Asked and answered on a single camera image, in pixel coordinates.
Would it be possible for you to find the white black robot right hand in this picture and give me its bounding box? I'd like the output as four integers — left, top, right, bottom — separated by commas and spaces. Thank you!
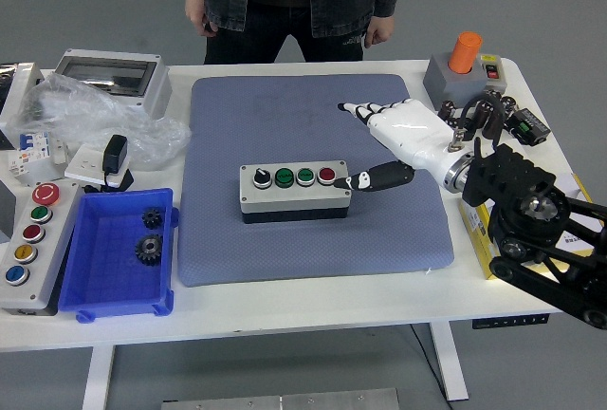
331, 98, 469, 192

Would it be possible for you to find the clear plastic bag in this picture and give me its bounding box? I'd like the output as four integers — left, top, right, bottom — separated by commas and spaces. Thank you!
9, 71, 193, 167

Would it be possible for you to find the grey four-button control box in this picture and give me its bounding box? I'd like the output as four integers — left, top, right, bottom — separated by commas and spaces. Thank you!
238, 159, 353, 225

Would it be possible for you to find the grey five-button control box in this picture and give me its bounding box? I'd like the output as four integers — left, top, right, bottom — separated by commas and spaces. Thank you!
0, 180, 84, 317

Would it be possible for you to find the large black gear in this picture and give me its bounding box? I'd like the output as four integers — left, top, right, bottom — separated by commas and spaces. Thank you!
134, 233, 165, 267

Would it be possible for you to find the orange cylinder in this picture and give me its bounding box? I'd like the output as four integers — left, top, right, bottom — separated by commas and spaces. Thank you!
449, 31, 484, 74

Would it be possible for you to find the grey base with rocker switch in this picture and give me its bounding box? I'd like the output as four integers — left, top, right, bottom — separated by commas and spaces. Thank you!
422, 52, 507, 110

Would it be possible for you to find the black cable under table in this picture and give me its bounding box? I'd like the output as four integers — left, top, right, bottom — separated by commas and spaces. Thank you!
408, 323, 445, 401

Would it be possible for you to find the person's left hand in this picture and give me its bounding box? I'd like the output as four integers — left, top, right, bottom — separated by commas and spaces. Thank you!
363, 15, 396, 48

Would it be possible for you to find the white blue circuit breaker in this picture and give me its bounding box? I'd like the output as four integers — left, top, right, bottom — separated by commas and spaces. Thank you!
17, 130, 53, 164

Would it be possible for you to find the white yellow cardboard box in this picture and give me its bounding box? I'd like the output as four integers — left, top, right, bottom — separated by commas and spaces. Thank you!
457, 172, 607, 282

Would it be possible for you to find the black table control panel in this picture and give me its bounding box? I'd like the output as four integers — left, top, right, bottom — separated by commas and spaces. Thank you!
471, 313, 551, 330

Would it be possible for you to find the grey enclosure with clear window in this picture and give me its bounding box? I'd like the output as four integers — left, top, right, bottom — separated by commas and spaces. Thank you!
52, 47, 171, 120

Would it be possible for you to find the small black gear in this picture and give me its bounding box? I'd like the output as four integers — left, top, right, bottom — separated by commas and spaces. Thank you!
141, 208, 165, 230

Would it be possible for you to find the grey metal plate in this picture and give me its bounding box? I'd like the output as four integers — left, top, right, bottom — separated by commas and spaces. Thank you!
160, 387, 402, 410

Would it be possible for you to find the white wall socket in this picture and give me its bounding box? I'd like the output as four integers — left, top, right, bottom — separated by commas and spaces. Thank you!
64, 143, 132, 183

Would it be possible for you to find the black module with green terminals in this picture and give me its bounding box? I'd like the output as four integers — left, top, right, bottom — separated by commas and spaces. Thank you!
505, 106, 552, 147

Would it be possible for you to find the white grey electrical box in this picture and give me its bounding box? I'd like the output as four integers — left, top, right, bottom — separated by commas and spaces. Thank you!
0, 62, 46, 150

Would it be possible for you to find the grey-blue table mat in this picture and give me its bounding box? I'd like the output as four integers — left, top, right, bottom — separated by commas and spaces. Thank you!
177, 72, 455, 288

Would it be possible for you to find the grey metal box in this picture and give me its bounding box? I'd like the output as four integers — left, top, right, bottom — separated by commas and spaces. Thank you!
0, 177, 18, 244

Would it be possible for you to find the blue plastic bin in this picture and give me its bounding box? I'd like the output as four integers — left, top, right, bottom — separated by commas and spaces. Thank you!
57, 186, 180, 324

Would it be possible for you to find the black adapter cord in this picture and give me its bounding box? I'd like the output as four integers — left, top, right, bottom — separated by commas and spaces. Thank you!
83, 168, 137, 194

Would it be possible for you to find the person's right hand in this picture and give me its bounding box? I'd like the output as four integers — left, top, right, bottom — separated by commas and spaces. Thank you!
184, 0, 220, 39

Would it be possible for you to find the black power adapter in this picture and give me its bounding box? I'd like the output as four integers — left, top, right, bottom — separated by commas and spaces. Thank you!
101, 133, 130, 177

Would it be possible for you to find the white table leg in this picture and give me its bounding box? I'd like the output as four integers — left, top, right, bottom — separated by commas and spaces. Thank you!
429, 322, 470, 401
81, 345, 118, 410

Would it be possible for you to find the white orange-marked circuit breaker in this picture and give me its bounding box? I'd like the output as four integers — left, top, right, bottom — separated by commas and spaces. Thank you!
6, 150, 32, 178

